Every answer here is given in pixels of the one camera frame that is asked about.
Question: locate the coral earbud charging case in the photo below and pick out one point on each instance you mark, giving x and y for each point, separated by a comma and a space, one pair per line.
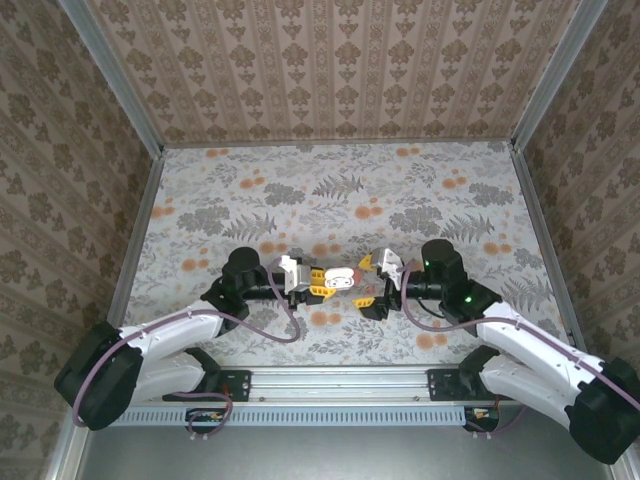
358, 277

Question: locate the white earbud charging case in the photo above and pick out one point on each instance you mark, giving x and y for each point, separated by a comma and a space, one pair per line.
340, 280

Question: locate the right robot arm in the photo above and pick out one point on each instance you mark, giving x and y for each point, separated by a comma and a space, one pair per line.
530, 340

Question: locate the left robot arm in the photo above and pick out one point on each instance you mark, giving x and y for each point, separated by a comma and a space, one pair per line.
165, 325

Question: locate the floral patterned table cover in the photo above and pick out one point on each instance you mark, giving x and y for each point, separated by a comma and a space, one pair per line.
350, 200

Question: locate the grey sheet metal panel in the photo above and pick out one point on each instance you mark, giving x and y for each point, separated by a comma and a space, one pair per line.
350, 455

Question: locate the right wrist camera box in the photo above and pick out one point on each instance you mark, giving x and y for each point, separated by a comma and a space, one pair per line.
386, 260

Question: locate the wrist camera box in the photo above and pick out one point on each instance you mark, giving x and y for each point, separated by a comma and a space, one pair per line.
295, 272
386, 260

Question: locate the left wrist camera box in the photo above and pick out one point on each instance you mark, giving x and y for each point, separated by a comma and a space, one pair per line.
295, 272

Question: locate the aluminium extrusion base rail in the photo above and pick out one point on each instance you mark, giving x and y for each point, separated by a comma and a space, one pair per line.
340, 382

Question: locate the aluminium side rail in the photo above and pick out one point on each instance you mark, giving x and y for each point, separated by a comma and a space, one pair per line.
537, 215
137, 230

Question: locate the thin aluminium wall rail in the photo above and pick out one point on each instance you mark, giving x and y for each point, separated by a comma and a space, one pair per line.
340, 144

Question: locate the aluminium frame post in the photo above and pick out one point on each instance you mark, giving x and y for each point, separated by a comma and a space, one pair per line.
555, 75
112, 75

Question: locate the aluminium panel frame bar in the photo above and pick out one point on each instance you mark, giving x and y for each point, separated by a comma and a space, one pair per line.
627, 472
62, 460

